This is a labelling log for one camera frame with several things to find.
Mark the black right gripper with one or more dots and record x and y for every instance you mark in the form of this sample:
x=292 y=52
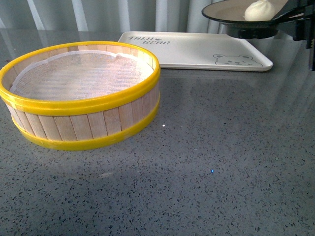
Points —
x=297 y=19

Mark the white steamed bun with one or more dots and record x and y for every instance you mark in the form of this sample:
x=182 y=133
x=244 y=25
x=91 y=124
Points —
x=261 y=10

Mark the beige plate with black rim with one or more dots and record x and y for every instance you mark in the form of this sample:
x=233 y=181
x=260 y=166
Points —
x=230 y=13

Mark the cream rectangular tray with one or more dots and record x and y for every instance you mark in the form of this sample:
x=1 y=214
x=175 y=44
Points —
x=180 y=50

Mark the grey pleated curtain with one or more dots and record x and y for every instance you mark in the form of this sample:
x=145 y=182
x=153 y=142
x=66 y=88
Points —
x=108 y=15

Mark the white steamer liner cloth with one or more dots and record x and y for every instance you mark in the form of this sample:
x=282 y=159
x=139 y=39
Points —
x=79 y=75

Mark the bamboo steamer with yellow rims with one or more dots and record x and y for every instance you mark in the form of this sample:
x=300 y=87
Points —
x=88 y=123

